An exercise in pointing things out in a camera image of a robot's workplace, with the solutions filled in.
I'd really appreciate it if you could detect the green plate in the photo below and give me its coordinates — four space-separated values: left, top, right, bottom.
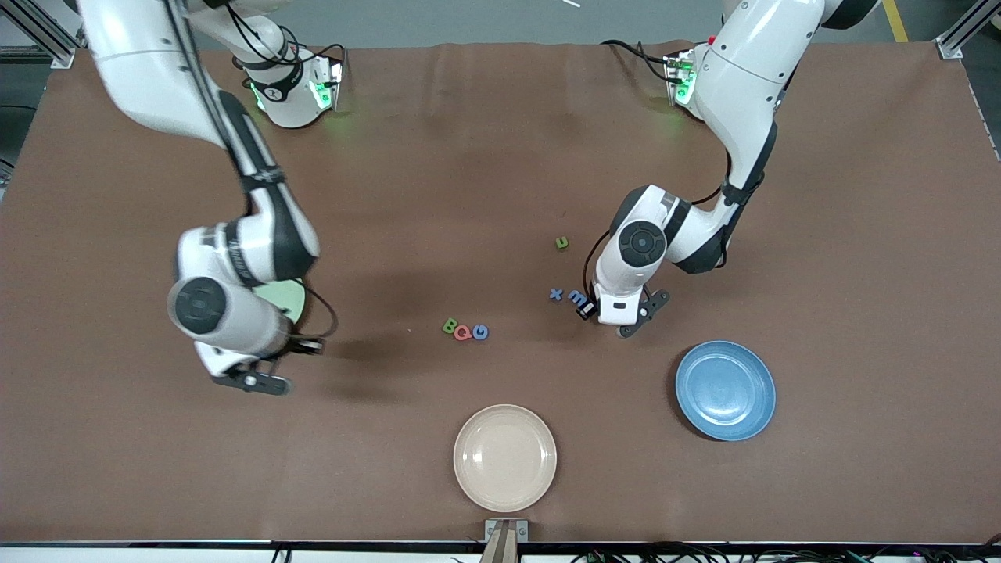
252 278 307 325

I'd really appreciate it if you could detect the blue plate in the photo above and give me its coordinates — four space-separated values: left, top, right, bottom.
675 340 777 443

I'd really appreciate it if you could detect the beige plate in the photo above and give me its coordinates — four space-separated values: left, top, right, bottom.
453 403 558 514

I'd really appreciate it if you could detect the brown table cover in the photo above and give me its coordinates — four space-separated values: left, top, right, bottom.
0 41 1001 544

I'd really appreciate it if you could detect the yellow floor tape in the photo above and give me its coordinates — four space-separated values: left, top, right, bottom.
881 0 912 44

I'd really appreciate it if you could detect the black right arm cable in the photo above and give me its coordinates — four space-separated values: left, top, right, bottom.
160 0 339 353

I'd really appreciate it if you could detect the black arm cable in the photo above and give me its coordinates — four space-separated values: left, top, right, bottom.
160 0 339 353
583 94 787 306

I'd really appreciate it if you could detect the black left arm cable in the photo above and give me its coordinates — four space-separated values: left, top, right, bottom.
583 94 787 306

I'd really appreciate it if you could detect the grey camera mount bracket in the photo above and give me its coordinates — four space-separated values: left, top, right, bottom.
481 518 530 563

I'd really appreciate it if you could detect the black left base cable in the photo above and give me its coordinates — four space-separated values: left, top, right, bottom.
601 39 675 83

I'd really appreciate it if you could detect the black base cable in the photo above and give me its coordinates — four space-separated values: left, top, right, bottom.
227 0 349 79
601 39 675 83

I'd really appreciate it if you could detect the black right base cable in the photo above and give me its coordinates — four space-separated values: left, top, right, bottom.
227 0 349 79

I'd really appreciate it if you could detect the aluminium frame profile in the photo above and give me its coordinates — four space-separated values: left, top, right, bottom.
935 0 1001 61
0 0 83 70

